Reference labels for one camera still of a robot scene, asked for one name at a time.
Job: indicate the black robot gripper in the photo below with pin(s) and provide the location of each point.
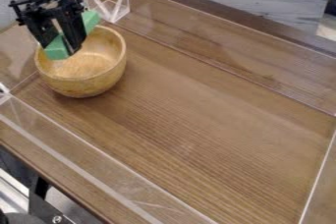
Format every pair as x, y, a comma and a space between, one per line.
38, 13

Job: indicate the green rectangular block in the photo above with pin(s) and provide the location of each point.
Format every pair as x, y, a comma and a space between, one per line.
56, 50

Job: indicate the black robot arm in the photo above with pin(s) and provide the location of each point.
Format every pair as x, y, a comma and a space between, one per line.
55, 23

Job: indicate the brown wooden bowl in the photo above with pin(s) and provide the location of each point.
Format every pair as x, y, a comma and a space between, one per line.
92, 70

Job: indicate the clear acrylic triangular bracket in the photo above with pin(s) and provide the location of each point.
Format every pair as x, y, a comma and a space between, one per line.
111, 10

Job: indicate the clear acrylic tray wall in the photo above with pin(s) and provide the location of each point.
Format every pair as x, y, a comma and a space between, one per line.
216, 133

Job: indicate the black table leg bracket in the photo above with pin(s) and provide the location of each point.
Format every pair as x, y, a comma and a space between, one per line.
40, 208

